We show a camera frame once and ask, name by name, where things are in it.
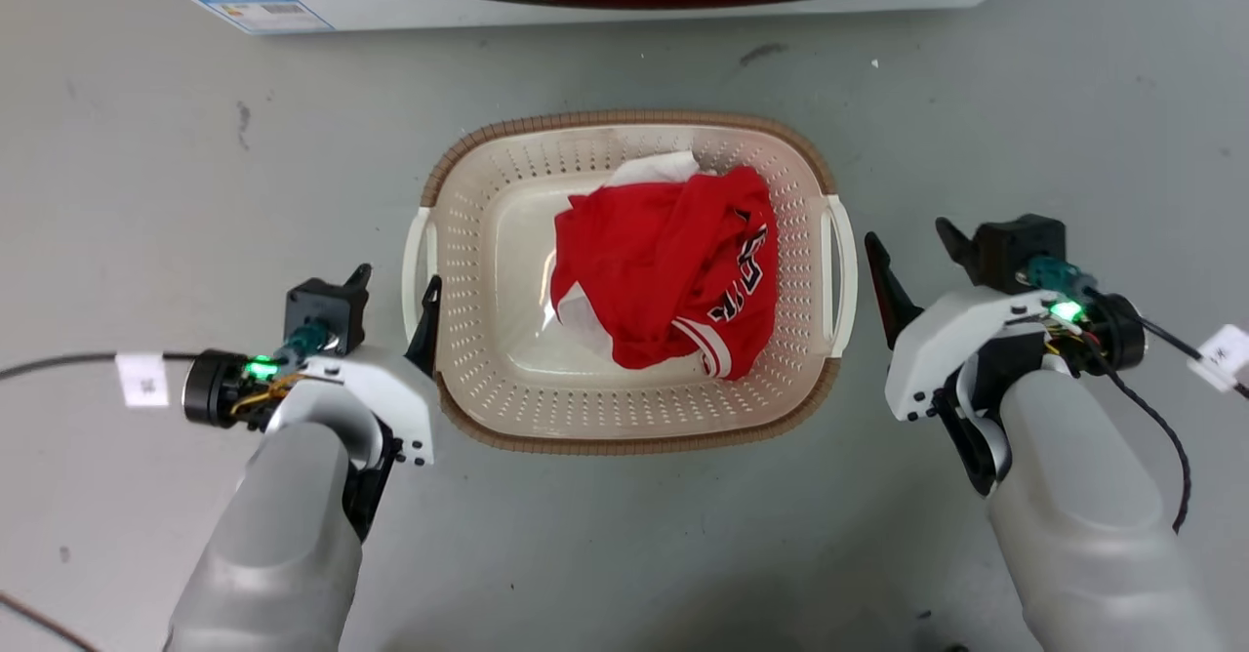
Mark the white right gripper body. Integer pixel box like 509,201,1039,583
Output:
884,286,1062,424

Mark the beige plastic laundry basket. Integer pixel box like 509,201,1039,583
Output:
401,109,861,457

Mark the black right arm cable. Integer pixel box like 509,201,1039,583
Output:
1081,286,1249,401

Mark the red sports jersey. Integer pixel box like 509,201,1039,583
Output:
548,165,781,383

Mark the white garment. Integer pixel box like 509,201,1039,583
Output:
542,150,703,360

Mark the white cable tag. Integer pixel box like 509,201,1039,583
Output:
114,351,170,408
1187,324,1249,390

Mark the white left cable tag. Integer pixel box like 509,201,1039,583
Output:
114,351,170,408

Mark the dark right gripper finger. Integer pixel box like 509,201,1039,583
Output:
864,231,924,351
934,218,984,288

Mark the dark floor cable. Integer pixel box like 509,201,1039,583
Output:
0,591,102,652

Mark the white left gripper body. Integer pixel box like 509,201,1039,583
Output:
301,344,438,467

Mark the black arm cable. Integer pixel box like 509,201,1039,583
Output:
0,350,201,383
1081,286,1249,401

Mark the thin black looping cable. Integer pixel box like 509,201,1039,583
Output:
1088,345,1193,536

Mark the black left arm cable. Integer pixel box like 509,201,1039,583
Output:
0,350,201,383

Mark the white right cable tag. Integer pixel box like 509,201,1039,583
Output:
1187,324,1249,390

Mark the blue white energy label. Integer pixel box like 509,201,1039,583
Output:
192,0,336,36

